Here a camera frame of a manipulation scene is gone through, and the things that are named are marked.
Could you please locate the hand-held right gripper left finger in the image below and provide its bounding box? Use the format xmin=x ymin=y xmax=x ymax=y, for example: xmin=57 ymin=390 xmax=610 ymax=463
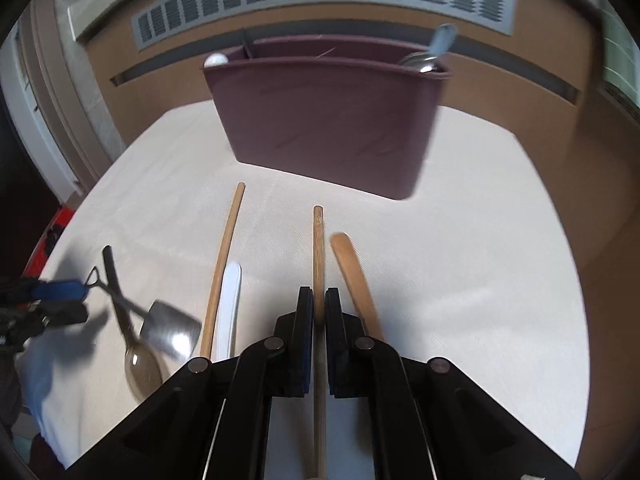
xmin=65 ymin=286 xmax=316 ymax=480

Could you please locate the red object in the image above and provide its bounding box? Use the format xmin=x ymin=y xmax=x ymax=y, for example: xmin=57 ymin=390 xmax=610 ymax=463
xmin=27 ymin=204 xmax=77 ymax=282

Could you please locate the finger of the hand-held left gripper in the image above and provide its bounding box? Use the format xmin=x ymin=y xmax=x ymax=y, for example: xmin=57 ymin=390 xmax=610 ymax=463
xmin=15 ymin=279 xmax=89 ymax=303
xmin=30 ymin=304 xmax=90 ymax=327

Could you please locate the flat wooden utensil handle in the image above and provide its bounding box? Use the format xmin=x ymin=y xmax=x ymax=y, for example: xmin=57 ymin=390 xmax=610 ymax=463
xmin=330 ymin=232 xmax=386 ymax=342

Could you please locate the white tablecloth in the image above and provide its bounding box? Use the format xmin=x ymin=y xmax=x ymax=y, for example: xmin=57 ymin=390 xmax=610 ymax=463
xmin=15 ymin=95 xmax=589 ymax=480

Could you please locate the black handled clear spoon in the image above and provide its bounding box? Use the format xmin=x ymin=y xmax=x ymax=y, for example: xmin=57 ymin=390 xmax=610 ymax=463
xmin=102 ymin=245 xmax=164 ymax=402

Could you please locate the maroon utensil holder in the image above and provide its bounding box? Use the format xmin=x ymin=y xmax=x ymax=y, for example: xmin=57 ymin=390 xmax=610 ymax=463
xmin=202 ymin=35 xmax=451 ymax=201

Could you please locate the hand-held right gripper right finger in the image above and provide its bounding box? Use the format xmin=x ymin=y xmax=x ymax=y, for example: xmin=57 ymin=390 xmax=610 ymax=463
xmin=325 ymin=287 xmax=582 ymax=480

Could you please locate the metal spatula spoon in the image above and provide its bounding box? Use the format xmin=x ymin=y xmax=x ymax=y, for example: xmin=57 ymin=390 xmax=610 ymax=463
xmin=84 ymin=267 xmax=203 ymax=361

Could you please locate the white plastic utensil handle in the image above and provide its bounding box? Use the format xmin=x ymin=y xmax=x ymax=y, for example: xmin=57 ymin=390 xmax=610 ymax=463
xmin=210 ymin=261 xmax=243 ymax=361

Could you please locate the pale blue utensil handle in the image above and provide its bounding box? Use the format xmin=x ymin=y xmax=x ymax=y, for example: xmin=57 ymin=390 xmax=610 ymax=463
xmin=429 ymin=23 xmax=459 ymax=57

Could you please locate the round wooden chopstick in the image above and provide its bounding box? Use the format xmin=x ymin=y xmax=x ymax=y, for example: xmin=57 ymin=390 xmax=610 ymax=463
xmin=200 ymin=182 xmax=246 ymax=359
xmin=313 ymin=205 xmax=329 ymax=479

